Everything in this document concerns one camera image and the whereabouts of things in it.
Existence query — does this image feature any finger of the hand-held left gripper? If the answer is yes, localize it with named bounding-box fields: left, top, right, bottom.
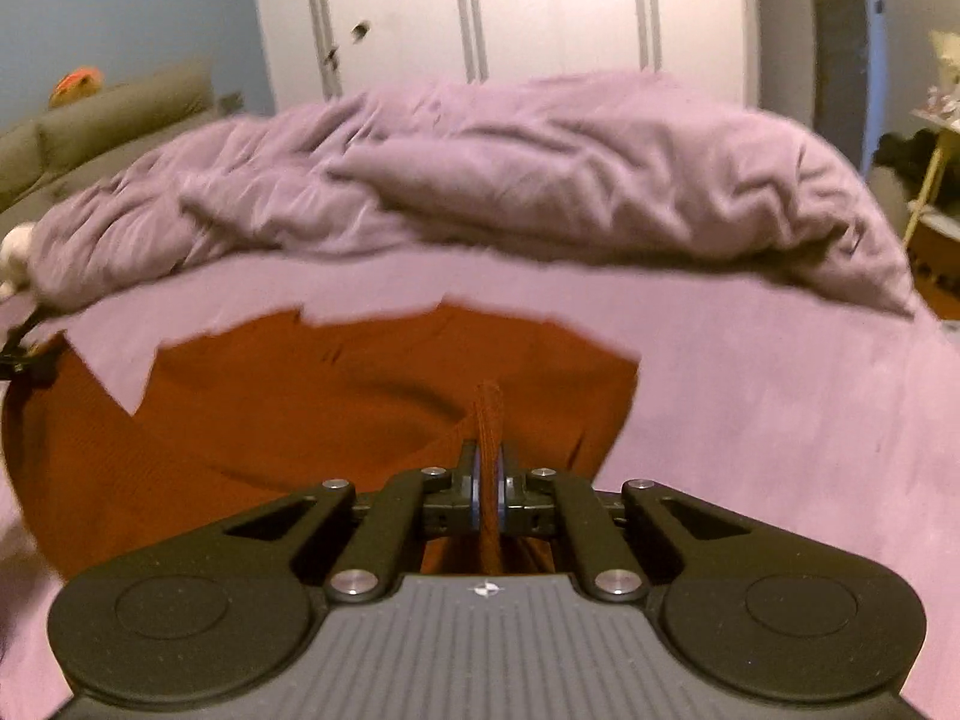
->
left=0, top=309, right=59, bottom=385

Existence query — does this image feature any green sofa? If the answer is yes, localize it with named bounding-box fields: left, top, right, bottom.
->
left=0, top=60, right=245, bottom=215

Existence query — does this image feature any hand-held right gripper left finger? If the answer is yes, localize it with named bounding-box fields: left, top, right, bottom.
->
left=217, top=444, right=483, bottom=605

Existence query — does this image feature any brown buttoned cardigan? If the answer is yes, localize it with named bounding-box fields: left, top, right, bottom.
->
left=4, top=300, right=643, bottom=580

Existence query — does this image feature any lilac crumpled duvet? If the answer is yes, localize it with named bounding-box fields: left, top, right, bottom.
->
left=30, top=71, right=920, bottom=317

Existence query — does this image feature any purple bed sheet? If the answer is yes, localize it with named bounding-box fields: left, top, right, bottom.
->
left=0, top=246, right=960, bottom=720

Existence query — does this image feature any dark grey vertical panel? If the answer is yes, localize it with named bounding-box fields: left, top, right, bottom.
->
left=808, top=0, right=875, bottom=166

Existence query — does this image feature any orange plush toy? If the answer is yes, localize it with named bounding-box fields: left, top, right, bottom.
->
left=48, top=67, right=107, bottom=110

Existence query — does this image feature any white plush toy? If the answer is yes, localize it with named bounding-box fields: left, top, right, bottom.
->
left=0, top=223, right=35, bottom=298

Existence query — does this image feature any black cloth on side table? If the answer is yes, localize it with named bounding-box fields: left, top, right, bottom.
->
left=872, top=130, right=940, bottom=175

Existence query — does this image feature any wrapped flower bouquet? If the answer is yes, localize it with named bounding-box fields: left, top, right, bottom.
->
left=928, top=30, right=960, bottom=118

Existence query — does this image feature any pale wooden side table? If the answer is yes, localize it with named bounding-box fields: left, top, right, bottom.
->
left=902, top=109, right=960, bottom=250

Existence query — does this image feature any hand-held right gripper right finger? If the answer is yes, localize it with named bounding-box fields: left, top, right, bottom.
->
left=497, top=444, right=751, bottom=605

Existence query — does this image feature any white wardrobe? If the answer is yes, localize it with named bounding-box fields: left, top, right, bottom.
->
left=247, top=0, right=763, bottom=103

